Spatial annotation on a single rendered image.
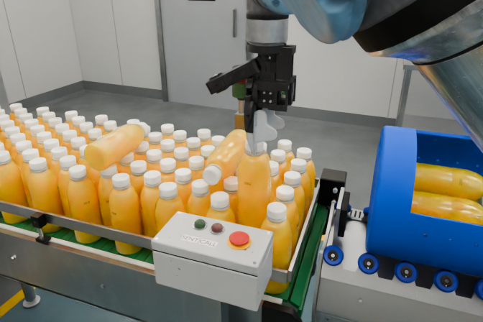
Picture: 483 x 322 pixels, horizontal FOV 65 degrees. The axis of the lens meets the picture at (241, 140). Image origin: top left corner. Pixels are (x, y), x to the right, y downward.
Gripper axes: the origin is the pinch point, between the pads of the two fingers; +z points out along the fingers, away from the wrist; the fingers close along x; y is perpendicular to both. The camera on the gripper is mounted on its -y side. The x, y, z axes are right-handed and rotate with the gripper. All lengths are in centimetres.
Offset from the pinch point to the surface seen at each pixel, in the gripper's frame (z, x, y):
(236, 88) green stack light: 2, 46, -21
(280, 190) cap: 11.7, 3.2, 5.1
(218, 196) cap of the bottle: 11.7, -3.9, -6.6
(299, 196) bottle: 16.1, 9.0, 8.3
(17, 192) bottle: 22, -4, -66
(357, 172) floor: 121, 234, 17
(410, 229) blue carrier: 12.6, -1.3, 31.3
